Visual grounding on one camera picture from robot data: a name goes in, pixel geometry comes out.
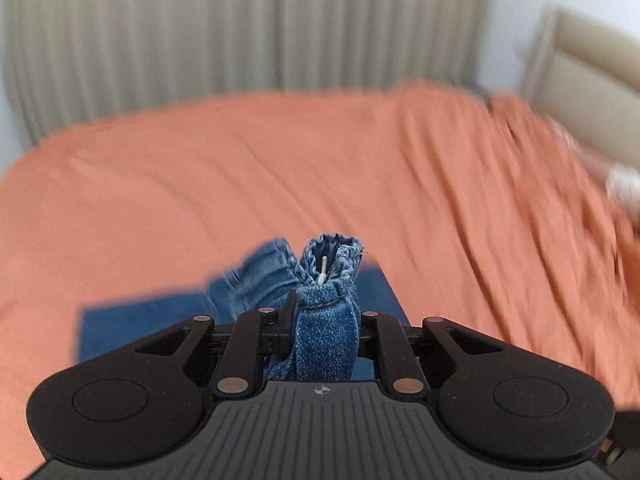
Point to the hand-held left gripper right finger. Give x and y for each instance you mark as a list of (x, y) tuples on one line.
[(367, 331)]

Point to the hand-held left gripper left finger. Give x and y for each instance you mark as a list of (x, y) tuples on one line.
[(285, 322)]

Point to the blue denim pants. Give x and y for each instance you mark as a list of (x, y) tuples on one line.
[(325, 330)]

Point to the bed with orange sheet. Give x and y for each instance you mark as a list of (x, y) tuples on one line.
[(225, 170)]

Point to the orange duvet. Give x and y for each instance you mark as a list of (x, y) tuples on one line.
[(525, 210)]

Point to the white cloth bundle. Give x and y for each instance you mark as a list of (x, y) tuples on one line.
[(622, 182)]

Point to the beige pleated curtain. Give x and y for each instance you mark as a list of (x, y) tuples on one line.
[(140, 40), (380, 20)]

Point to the beige padded headboard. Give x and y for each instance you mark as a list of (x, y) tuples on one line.
[(585, 75)]

